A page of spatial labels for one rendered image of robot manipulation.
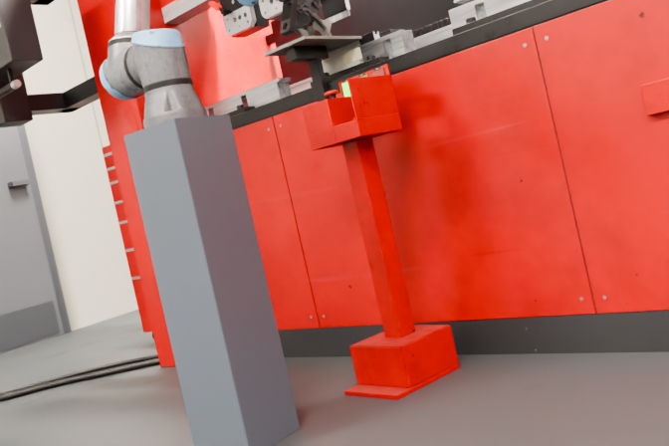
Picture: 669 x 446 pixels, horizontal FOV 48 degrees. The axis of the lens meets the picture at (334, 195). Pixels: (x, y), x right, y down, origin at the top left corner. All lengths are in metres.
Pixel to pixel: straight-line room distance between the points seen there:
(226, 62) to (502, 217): 1.64
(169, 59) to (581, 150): 1.00
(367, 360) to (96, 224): 3.85
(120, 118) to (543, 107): 1.72
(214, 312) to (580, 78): 1.02
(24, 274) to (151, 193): 3.50
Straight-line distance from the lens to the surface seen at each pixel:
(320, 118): 2.00
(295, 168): 2.47
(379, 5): 3.03
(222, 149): 1.77
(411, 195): 2.18
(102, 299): 5.60
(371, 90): 1.96
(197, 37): 3.21
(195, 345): 1.77
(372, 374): 2.03
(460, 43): 2.05
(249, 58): 3.36
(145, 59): 1.80
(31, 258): 5.27
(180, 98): 1.76
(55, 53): 5.80
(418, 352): 1.97
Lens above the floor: 0.54
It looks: level
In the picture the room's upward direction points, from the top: 13 degrees counter-clockwise
